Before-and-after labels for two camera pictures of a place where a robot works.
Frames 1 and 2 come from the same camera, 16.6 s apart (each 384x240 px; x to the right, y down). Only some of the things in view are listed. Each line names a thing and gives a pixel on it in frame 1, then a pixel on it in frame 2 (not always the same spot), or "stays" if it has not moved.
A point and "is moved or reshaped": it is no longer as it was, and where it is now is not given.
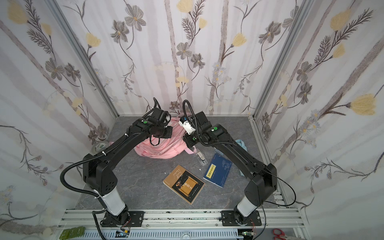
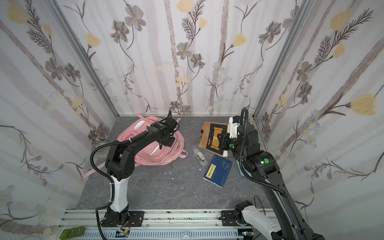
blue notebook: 218,170 stays
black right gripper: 189,139 → 223,141
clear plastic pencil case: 201,158 stays
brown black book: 184,183 is moved or reshaped
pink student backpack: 166,147 is moved or reshaped
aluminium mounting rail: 282,223 stays
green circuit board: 72,232 stays
